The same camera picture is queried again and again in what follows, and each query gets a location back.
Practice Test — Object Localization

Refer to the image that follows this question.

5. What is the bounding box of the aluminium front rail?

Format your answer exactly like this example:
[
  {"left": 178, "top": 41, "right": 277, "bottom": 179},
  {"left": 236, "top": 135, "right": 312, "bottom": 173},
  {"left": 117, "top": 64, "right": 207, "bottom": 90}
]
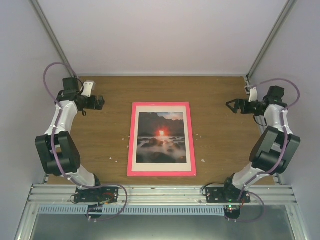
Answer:
[{"left": 27, "top": 184, "right": 297, "bottom": 206}]

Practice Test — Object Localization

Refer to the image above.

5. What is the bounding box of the grey slotted cable duct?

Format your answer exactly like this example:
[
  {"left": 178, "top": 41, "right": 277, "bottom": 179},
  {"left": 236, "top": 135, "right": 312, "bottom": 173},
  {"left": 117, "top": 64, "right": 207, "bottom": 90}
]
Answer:
[{"left": 38, "top": 204, "right": 225, "bottom": 216}]

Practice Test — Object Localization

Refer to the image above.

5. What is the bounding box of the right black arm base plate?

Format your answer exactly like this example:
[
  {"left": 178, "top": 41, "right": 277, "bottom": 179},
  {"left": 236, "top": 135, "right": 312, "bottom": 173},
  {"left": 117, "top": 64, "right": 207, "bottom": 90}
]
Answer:
[{"left": 205, "top": 186, "right": 251, "bottom": 204}]

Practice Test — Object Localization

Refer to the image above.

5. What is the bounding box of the left aluminium corner post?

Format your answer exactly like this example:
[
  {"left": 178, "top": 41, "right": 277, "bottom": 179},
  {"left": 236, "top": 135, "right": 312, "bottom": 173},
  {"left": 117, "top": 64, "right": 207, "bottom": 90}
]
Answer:
[{"left": 29, "top": 0, "right": 71, "bottom": 67}]

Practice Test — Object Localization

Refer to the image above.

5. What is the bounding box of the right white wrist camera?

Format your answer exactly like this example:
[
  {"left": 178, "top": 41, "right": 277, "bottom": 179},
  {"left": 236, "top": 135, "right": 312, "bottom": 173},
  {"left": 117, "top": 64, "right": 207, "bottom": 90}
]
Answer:
[{"left": 245, "top": 86, "right": 258, "bottom": 103}]

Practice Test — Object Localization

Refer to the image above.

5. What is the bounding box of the right aluminium corner post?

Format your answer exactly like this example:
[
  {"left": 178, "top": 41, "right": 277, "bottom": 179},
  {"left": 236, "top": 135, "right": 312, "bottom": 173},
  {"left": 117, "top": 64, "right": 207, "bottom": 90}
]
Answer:
[{"left": 245, "top": 0, "right": 297, "bottom": 80}]

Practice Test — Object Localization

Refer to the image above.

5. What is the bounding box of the white paint flake cluster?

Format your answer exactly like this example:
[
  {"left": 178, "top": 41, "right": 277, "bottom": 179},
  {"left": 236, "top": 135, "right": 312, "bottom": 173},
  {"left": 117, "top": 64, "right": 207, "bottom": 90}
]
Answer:
[{"left": 109, "top": 136, "right": 206, "bottom": 163}]

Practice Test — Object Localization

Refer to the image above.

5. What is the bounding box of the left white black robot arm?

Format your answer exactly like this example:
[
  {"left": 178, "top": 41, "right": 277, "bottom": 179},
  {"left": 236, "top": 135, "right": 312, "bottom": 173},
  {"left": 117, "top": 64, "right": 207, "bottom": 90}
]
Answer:
[{"left": 35, "top": 77, "right": 105, "bottom": 202}]

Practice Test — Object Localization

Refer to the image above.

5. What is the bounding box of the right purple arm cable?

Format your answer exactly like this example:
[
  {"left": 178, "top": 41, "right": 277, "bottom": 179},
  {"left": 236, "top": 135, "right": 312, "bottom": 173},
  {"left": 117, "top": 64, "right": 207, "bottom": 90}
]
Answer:
[{"left": 237, "top": 78, "right": 301, "bottom": 223}]

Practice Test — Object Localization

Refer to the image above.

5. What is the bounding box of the pink wooden picture frame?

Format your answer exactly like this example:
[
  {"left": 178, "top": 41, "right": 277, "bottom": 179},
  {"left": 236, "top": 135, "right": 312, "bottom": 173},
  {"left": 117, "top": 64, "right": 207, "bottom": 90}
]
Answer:
[{"left": 126, "top": 101, "right": 197, "bottom": 177}]

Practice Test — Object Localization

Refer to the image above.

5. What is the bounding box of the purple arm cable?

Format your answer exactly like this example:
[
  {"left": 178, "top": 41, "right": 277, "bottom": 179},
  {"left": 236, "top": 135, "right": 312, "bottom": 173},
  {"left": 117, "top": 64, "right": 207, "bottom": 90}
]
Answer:
[
  {"left": 43, "top": 62, "right": 129, "bottom": 222},
  {"left": 237, "top": 78, "right": 301, "bottom": 223}
]

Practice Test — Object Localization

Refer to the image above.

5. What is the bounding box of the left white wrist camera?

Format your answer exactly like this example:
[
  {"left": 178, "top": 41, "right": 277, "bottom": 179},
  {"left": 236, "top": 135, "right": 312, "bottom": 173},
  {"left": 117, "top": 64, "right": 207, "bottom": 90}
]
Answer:
[{"left": 81, "top": 81, "right": 96, "bottom": 98}]

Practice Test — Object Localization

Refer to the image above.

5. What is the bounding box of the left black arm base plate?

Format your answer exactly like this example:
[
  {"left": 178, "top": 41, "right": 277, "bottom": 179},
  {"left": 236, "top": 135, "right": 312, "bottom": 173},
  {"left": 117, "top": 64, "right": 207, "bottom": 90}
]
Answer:
[{"left": 71, "top": 186, "right": 119, "bottom": 205}]

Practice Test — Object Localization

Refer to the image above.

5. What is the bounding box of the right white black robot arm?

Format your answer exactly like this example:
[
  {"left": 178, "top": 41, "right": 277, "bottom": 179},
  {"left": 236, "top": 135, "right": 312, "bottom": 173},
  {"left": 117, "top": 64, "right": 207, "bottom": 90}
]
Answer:
[{"left": 221, "top": 86, "right": 301, "bottom": 203}]

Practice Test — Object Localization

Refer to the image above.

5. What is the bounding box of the aluminium corner post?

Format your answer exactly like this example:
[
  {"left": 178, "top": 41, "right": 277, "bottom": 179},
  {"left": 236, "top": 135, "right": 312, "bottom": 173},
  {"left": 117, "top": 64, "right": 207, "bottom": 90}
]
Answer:
[
  {"left": 29, "top": 0, "right": 71, "bottom": 67},
  {"left": 245, "top": 0, "right": 297, "bottom": 80}
]

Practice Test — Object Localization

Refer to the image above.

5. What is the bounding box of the white photo mat board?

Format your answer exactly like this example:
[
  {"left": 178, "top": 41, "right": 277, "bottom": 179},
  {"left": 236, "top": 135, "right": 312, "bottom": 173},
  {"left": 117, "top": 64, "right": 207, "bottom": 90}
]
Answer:
[{"left": 130, "top": 105, "right": 194, "bottom": 173}]

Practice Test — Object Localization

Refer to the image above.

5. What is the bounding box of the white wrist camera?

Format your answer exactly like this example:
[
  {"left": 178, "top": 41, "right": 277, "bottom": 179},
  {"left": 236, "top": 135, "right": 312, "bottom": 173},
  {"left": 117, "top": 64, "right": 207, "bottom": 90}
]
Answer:
[
  {"left": 81, "top": 81, "right": 96, "bottom": 98},
  {"left": 245, "top": 86, "right": 258, "bottom": 103}
]

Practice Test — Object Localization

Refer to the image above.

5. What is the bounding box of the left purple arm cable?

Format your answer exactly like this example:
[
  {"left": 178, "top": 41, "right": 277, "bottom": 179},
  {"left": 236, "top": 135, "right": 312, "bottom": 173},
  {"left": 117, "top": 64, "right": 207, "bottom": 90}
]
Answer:
[{"left": 43, "top": 62, "right": 129, "bottom": 222}]

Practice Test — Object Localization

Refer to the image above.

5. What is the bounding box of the dark landscape photo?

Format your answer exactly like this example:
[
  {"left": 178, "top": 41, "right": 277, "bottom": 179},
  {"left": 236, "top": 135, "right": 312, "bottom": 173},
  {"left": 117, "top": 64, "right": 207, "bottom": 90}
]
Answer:
[{"left": 136, "top": 112, "right": 187, "bottom": 164}]

